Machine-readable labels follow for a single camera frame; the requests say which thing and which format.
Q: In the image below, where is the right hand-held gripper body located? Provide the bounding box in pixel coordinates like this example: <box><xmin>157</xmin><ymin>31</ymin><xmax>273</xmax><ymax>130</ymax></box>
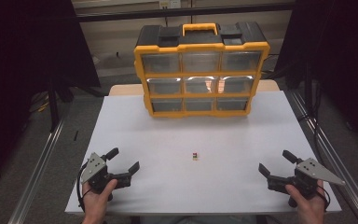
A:
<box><xmin>266</xmin><ymin>157</ymin><xmax>347</xmax><ymax>208</ymax></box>

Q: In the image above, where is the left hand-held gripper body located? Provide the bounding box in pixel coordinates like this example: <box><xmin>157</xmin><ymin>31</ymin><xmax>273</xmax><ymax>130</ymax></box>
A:
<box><xmin>79</xmin><ymin>152</ymin><xmax>133</xmax><ymax>202</ymax></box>

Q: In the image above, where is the clear plastic organizer drawer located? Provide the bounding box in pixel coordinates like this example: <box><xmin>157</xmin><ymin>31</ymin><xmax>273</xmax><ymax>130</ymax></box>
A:
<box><xmin>146</xmin><ymin>77</ymin><xmax>182</xmax><ymax>95</ymax></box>

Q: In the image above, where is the yellow black drawer organizer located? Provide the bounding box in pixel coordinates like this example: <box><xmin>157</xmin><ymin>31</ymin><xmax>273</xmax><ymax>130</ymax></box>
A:
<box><xmin>133</xmin><ymin>21</ymin><xmax>271</xmax><ymax>119</ymax></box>

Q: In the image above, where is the person's left hand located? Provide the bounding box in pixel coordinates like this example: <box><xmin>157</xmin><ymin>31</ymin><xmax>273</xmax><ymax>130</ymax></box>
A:
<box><xmin>81</xmin><ymin>178</ymin><xmax>119</xmax><ymax>224</ymax></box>

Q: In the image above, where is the person's right hand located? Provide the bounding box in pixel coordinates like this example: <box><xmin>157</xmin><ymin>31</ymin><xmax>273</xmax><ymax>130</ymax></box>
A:
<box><xmin>284</xmin><ymin>180</ymin><xmax>326</xmax><ymax>224</ymax></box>

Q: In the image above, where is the black metal stand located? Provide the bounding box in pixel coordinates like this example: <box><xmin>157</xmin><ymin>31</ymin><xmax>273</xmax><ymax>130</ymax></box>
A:
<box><xmin>46</xmin><ymin>74</ymin><xmax>76</xmax><ymax>133</ymax></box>

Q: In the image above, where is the black curtain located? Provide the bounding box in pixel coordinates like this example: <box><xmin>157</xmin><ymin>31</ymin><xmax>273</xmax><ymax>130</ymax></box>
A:
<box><xmin>274</xmin><ymin>0</ymin><xmax>358</xmax><ymax>157</ymax></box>
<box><xmin>0</xmin><ymin>0</ymin><xmax>102</xmax><ymax>194</ymax></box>

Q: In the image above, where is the grid of clear drawers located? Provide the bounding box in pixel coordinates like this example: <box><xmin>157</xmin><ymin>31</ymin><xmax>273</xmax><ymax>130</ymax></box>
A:
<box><xmin>141</xmin><ymin>50</ymin><xmax>262</xmax><ymax>112</ymax></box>

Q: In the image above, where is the black horizontal bar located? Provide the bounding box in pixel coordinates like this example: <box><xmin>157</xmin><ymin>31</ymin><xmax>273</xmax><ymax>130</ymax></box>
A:
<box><xmin>74</xmin><ymin>3</ymin><xmax>295</xmax><ymax>23</ymax></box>

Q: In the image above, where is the aluminium floor rail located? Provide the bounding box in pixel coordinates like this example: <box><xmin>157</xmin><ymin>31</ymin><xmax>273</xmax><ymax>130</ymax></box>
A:
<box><xmin>287</xmin><ymin>90</ymin><xmax>358</xmax><ymax>224</ymax></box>
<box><xmin>7</xmin><ymin>119</ymin><xmax>66</xmax><ymax>224</ymax></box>

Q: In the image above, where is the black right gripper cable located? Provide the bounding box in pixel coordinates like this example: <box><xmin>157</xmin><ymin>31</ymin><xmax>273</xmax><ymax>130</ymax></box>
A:
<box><xmin>316</xmin><ymin>185</ymin><xmax>331</xmax><ymax>213</ymax></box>

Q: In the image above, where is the yellow floor cable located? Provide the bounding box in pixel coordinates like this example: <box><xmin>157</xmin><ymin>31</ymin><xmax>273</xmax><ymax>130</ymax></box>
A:
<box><xmin>36</xmin><ymin>101</ymin><xmax>50</xmax><ymax>113</ymax></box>

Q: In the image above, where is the white wall socket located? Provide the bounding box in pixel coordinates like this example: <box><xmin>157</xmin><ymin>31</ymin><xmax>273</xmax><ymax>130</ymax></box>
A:
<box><xmin>158</xmin><ymin>0</ymin><xmax>182</xmax><ymax>9</ymax></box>

